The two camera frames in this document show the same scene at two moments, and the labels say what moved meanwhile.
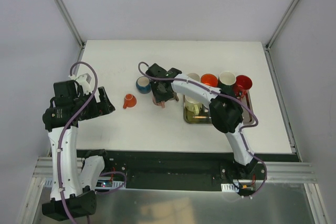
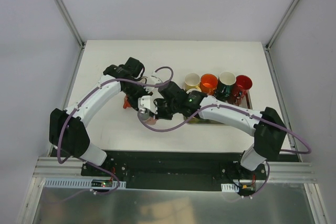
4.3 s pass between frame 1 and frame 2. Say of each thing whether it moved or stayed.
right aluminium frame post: stayed
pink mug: moved
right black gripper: moved
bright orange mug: stayed
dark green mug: stayed
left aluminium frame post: stayed
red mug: stayed
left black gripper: moved
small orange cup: stayed
